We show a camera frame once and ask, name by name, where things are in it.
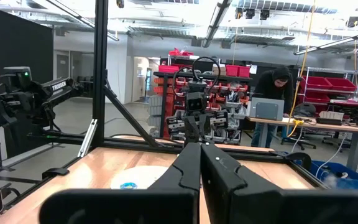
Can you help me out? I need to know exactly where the wooden work desk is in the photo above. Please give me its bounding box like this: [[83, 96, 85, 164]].
[[246, 115, 358, 172]]

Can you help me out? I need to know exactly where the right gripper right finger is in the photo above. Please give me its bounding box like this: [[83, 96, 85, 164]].
[[200, 142, 358, 224]]

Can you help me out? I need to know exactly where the grey equipment box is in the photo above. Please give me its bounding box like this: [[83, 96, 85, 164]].
[[247, 96, 286, 122]]

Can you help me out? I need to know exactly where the blue storage bin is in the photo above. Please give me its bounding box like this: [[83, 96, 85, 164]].
[[292, 159, 358, 190]]

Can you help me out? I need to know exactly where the black partition panel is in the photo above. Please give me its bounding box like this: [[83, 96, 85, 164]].
[[0, 6, 55, 158]]

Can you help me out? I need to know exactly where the silver wire shelf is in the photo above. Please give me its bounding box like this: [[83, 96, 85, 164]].
[[296, 66, 358, 108]]

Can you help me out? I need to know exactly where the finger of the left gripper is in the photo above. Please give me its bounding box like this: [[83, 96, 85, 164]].
[[184, 115, 200, 146], [200, 114, 214, 144]]

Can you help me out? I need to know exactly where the black frame hook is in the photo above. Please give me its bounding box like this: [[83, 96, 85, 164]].
[[41, 167, 71, 180], [268, 151, 313, 171]]

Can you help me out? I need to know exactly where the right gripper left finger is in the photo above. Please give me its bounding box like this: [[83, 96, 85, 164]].
[[39, 142, 203, 224]]

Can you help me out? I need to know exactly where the silver metal bar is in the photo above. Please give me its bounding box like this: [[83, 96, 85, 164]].
[[77, 118, 99, 159]]

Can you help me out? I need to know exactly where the white ribbed device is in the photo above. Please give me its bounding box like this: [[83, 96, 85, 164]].
[[318, 110, 345, 121]]

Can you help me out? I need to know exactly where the red storage bin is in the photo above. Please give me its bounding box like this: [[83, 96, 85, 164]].
[[300, 76, 333, 91], [225, 64, 239, 78], [237, 65, 251, 78], [326, 77, 357, 92], [158, 64, 180, 74]]

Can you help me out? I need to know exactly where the white round plate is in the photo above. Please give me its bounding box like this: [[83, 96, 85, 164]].
[[109, 164, 171, 190]]

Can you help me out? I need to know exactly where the yellow hanging cable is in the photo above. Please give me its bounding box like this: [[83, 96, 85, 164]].
[[286, 0, 318, 138]]

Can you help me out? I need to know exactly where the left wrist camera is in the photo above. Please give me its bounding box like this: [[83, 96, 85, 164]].
[[185, 91, 209, 113]]

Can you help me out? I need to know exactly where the black aluminium table frame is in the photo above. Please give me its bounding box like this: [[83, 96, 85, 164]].
[[0, 0, 332, 218]]

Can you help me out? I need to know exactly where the person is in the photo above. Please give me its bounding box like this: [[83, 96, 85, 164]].
[[250, 65, 295, 149]]

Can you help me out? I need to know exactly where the black office chair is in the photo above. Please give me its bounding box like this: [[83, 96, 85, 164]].
[[280, 102, 318, 151]]

